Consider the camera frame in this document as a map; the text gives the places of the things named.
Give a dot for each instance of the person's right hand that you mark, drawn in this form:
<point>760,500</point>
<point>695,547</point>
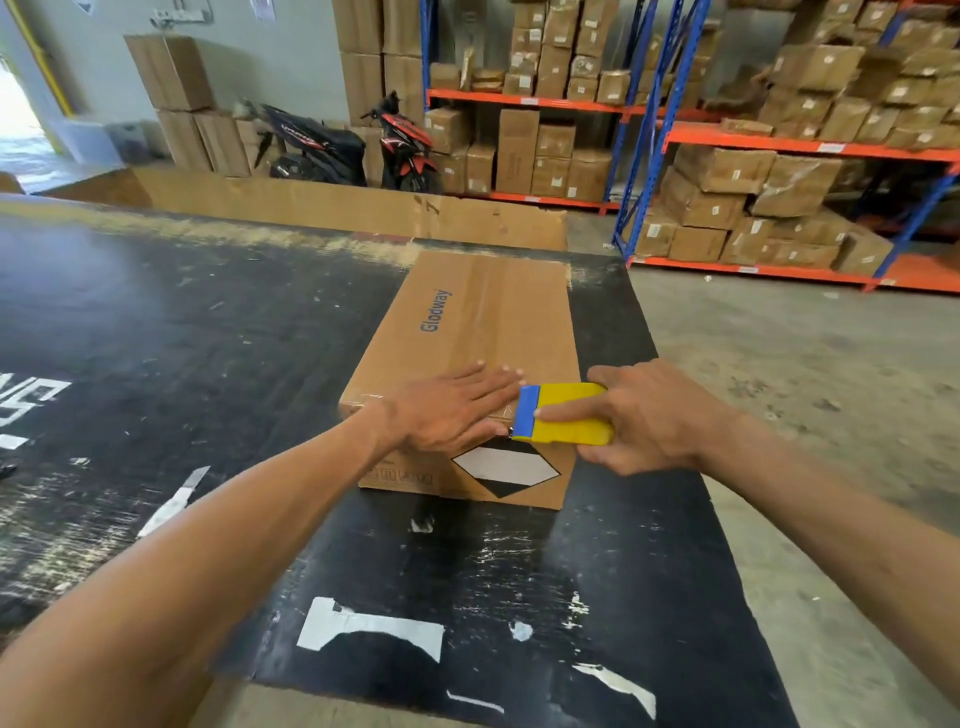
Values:
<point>652,420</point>

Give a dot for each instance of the person's left hand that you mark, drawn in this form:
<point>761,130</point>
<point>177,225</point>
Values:
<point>439,412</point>

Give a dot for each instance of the person's left little finger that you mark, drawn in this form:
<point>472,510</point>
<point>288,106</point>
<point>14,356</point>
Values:
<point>466,372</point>

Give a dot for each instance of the person's left thumb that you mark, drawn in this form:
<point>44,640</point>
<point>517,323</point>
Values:
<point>491,432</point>

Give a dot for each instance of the person's left middle finger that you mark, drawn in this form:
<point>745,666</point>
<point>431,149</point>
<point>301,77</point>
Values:
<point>501,382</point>

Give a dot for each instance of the person's right thumb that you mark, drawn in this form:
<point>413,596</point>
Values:
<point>600,454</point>

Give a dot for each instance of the yellow and blue box cutter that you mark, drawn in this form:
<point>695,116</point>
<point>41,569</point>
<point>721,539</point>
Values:
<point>566,431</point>

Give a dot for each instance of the brown cardboard box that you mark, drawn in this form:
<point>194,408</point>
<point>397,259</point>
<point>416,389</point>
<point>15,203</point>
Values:
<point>472,330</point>

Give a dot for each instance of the person's right forearm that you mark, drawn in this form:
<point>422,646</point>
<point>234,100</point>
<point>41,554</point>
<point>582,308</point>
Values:
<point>840,525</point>

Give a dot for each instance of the person's left forearm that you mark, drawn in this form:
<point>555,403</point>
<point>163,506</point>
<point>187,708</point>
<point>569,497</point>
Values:
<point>202,570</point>

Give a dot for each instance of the row of upright shelf boxes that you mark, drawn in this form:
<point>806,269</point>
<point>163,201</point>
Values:
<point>525,157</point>

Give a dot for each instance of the red and black motor scooter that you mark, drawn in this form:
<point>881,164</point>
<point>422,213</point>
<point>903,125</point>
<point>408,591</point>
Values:
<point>405,150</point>

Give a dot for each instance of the large flat cardboard sheet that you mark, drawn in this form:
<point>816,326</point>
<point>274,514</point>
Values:
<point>300,202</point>

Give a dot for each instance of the narrow blue and orange rack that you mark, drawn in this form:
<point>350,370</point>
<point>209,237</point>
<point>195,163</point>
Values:
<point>525,99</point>

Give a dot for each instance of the heap of wrapped shelf boxes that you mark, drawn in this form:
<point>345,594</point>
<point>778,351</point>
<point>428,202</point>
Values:
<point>750,202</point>

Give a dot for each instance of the tall stack of brown cartons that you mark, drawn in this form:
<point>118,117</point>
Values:
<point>375,60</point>

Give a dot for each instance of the pile of small shelf boxes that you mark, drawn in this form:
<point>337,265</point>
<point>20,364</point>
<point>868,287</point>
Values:
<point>555,52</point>

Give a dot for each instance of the wide blue and orange rack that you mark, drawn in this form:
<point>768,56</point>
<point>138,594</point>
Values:
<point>787,142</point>

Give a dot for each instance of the heap of taped shelf boxes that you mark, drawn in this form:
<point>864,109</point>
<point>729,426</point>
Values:
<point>847,82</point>

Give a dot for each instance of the stack of cardboard boxes by wall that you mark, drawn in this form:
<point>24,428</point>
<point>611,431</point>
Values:
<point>187,105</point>

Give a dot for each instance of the yellow door frame post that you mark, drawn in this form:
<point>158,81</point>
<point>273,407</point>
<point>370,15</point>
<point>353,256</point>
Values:
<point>41,56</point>

